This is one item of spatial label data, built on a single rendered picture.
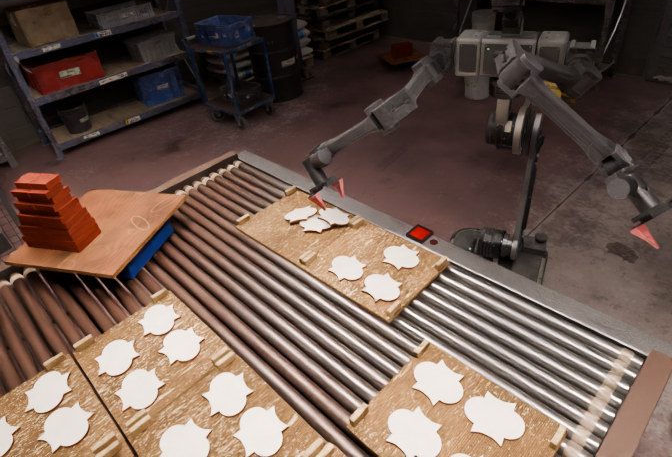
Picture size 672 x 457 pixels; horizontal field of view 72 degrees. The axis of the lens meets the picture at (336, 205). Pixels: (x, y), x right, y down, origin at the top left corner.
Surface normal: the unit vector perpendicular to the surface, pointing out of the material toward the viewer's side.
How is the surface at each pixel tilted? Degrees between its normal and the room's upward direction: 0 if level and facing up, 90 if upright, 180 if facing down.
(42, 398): 0
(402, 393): 0
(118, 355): 0
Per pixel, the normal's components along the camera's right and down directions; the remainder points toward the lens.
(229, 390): -0.11, -0.82
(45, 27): 0.70, 0.32
